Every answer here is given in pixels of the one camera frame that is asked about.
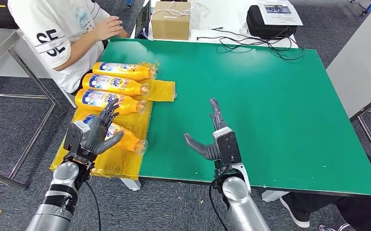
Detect person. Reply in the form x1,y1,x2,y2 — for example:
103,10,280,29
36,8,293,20
7,0,131,94
279,155,371,231

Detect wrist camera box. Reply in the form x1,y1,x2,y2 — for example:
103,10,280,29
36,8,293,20
63,121,92,153
212,126,243,169

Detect white table foot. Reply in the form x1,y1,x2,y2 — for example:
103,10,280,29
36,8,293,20
120,178,141,192
261,191,290,203

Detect brown cardboard box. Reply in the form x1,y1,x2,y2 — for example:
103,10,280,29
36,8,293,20
151,0,192,41

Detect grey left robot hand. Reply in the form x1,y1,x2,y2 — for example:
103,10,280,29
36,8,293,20
80,98,124,156

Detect yellow taped sheet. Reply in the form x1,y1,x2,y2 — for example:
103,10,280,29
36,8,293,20
49,79,177,181

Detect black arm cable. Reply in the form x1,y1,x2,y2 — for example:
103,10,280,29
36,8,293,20
85,180,102,231
208,169,230,231

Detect white desk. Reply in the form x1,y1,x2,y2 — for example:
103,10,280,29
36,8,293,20
129,0,300,49

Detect printed paper sheet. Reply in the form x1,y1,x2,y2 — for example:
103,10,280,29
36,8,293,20
257,2,304,26

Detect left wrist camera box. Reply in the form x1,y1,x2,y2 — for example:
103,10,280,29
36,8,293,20
63,121,92,153

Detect person's right hand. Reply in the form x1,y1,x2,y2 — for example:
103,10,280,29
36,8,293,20
92,16,124,41

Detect white cord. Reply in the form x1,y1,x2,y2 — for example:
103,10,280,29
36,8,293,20
153,0,211,29

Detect green table mat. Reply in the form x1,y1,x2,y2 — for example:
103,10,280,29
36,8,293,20
100,38,371,198

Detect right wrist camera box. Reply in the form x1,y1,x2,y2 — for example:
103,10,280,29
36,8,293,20
212,126,243,169

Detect orange detergent bottle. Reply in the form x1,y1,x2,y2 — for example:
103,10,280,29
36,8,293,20
77,114,149,155
82,73,151,97
75,89,147,116
92,62,157,82

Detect pale grey table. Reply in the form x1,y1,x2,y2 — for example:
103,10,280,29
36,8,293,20
326,2,371,164

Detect black zip case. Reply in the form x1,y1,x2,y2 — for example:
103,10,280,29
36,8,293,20
246,4,298,39

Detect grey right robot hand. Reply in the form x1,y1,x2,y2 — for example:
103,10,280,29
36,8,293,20
184,98,229,161

